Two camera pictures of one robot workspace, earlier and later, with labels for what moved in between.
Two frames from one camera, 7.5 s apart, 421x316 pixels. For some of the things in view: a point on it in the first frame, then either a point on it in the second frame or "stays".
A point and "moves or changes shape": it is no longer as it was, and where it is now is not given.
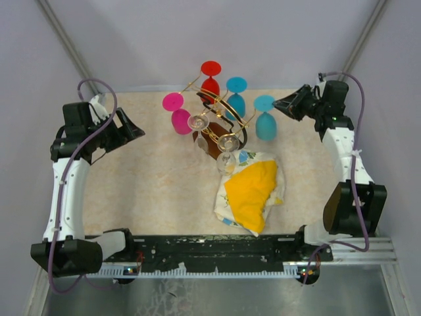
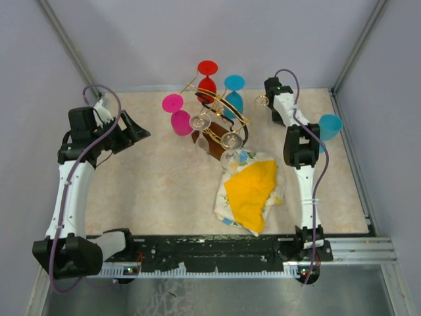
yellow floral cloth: [245, 198] stays
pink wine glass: [173, 101] stays
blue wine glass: [266, 128] moves or changes shape
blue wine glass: [236, 101] stays
